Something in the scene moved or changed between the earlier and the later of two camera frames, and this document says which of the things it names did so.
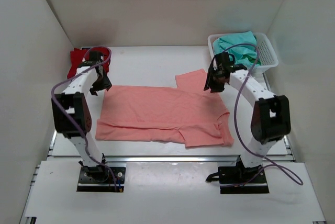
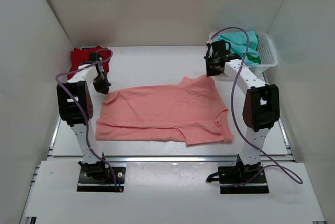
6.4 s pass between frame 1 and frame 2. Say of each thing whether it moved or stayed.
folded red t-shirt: stayed
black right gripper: moved
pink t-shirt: stayed
